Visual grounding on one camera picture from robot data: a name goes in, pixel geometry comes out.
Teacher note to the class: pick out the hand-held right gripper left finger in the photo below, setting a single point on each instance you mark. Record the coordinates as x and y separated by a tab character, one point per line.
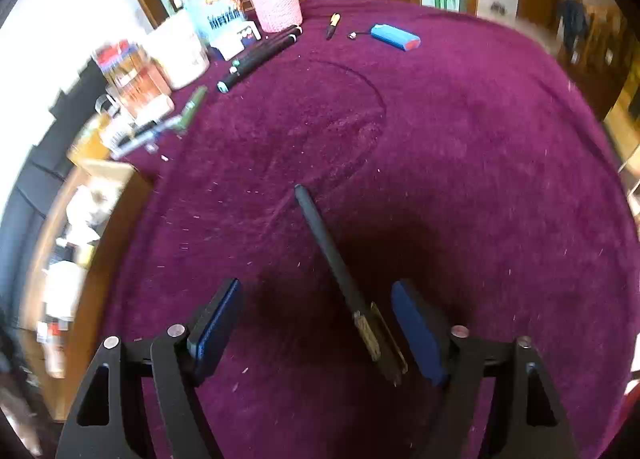
217	334

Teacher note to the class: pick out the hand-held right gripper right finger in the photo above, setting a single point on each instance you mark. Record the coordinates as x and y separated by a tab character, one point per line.
417	334

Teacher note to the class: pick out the black pen with gold clip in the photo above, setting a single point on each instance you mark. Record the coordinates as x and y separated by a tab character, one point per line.
325	244

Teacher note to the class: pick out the cardboard box tray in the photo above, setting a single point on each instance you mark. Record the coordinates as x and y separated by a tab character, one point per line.
120	184

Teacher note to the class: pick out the purple tablecloth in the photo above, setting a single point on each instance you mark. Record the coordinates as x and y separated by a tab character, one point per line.
475	164

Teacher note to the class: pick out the silver pen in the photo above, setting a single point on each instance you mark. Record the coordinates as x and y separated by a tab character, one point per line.
150	136

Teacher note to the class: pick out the black sofa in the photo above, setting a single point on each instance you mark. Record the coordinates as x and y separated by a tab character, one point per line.
25	199

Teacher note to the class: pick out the gold red tin can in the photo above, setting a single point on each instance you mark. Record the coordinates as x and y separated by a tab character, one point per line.
130	79

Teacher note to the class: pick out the white plastic bottle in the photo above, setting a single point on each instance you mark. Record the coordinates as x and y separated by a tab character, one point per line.
177	51

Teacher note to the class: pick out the blue lighter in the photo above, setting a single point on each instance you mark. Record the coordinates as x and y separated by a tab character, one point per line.
395	36

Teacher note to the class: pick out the black orange pen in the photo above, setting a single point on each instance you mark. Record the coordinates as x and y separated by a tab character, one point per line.
333	25

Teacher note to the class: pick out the blue label plastic jar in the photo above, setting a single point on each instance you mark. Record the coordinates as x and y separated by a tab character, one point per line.
215	9

